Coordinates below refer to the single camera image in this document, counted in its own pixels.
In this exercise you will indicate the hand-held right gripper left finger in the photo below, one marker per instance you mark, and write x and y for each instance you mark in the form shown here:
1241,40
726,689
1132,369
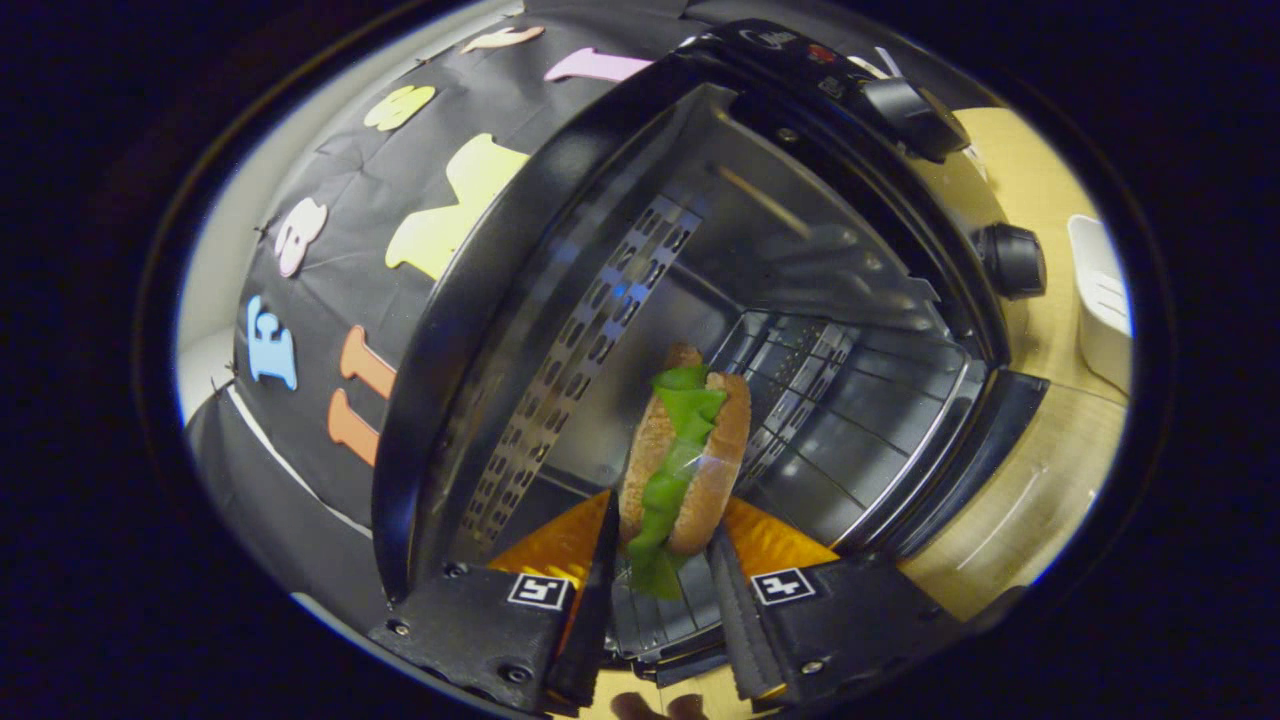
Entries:
480,625

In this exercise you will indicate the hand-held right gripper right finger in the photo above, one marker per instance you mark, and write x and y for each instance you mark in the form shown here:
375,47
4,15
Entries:
850,615

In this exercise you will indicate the lettuce bread sandwich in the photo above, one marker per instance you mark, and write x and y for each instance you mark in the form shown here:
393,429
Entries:
705,470

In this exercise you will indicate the black electric oven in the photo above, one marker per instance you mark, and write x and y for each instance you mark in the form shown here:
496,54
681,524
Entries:
480,300

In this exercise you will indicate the metal oven rack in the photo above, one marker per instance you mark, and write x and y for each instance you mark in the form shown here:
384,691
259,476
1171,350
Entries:
800,400

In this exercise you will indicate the white plastic tray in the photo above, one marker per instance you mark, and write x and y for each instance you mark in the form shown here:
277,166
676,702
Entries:
1100,310

